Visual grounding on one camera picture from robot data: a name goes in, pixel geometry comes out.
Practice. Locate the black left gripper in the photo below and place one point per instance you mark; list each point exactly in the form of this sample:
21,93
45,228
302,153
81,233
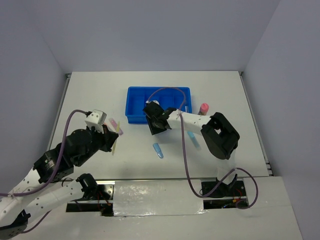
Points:
109,137

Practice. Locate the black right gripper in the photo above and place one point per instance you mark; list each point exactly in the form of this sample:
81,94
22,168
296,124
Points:
154,130

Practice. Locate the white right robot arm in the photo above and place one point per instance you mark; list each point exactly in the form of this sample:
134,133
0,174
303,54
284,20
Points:
219,135

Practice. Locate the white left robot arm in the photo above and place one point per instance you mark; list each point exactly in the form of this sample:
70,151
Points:
27,200

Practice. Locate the blue highlighter near centre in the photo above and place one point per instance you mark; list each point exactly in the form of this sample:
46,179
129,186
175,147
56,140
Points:
158,150

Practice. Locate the light blue highlighter right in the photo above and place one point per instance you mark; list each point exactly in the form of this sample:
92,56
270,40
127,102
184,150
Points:
194,140

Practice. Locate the purple highlighter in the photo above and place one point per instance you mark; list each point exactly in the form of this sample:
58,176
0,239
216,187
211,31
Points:
116,126

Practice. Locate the pink capped glue stick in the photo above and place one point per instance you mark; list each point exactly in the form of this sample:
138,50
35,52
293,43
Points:
204,108

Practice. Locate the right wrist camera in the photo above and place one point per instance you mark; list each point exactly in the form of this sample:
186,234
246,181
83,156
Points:
150,101

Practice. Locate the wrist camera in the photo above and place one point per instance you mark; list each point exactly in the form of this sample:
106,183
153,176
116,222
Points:
96,119
150,101

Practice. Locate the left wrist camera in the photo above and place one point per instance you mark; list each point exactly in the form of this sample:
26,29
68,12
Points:
96,119

